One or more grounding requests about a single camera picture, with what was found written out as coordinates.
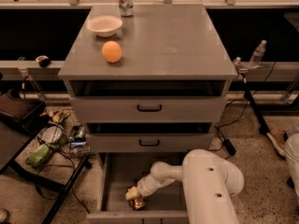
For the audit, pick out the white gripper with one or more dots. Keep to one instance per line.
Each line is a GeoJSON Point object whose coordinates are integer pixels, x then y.
{"type": "Point", "coordinates": [145, 187]}

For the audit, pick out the crushed orange gold can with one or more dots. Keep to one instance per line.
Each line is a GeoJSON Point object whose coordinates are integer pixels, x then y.
{"type": "Point", "coordinates": [137, 203]}

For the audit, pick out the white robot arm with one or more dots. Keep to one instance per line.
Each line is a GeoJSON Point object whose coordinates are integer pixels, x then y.
{"type": "Point", "coordinates": [208, 180]}

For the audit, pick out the bottom grey drawer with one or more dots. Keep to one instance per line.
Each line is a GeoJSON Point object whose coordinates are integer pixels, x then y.
{"type": "Point", "coordinates": [123, 170]}

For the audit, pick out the grey drawer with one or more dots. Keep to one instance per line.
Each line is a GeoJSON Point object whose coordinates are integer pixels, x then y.
{"type": "Point", "coordinates": [123, 170]}
{"type": "Point", "coordinates": [147, 101]}
{"type": "Point", "coordinates": [149, 137]}

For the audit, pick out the middle grey drawer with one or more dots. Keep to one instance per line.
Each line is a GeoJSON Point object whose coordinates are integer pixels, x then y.
{"type": "Point", "coordinates": [149, 137]}

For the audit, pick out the top grey drawer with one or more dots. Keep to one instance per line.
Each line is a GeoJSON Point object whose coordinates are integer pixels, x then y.
{"type": "Point", "coordinates": [147, 101]}

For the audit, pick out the grey drawer cabinet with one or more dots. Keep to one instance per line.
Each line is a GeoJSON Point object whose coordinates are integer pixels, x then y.
{"type": "Point", "coordinates": [158, 43]}

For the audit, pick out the green white soda can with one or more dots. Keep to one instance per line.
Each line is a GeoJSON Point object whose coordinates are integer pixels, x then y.
{"type": "Point", "coordinates": [126, 7]}

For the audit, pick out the black power adapter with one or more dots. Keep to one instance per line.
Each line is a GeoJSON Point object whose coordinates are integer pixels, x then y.
{"type": "Point", "coordinates": [229, 147]}

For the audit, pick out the dark brown bag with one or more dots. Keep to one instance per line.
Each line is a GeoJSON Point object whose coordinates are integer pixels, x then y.
{"type": "Point", "coordinates": [21, 114]}

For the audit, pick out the black side table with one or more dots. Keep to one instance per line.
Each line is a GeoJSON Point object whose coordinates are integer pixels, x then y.
{"type": "Point", "coordinates": [12, 143]}

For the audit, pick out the orange fruit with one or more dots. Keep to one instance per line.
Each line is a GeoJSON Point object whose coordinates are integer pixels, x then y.
{"type": "Point", "coordinates": [111, 51]}

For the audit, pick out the person's tan shoe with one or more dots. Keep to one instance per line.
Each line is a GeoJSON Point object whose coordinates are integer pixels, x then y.
{"type": "Point", "coordinates": [277, 138]}

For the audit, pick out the person's grey trouser leg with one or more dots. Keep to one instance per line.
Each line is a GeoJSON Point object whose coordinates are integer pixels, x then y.
{"type": "Point", "coordinates": [292, 155]}

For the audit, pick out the black tripod stand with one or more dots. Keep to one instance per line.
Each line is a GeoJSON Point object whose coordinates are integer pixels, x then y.
{"type": "Point", "coordinates": [242, 70]}

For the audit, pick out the white bowl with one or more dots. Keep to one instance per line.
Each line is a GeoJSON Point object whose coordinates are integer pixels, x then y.
{"type": "Point", "coordinates": [104, 26]}

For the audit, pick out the clear plastic water bottle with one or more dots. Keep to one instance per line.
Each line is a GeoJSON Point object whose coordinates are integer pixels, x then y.
{"type": "Point", "coordinates": [258, 54]}

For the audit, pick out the wire basket with items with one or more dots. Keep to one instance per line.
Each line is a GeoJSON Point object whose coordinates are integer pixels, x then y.
{"type": "Point", "coordinates": [64, 133]}

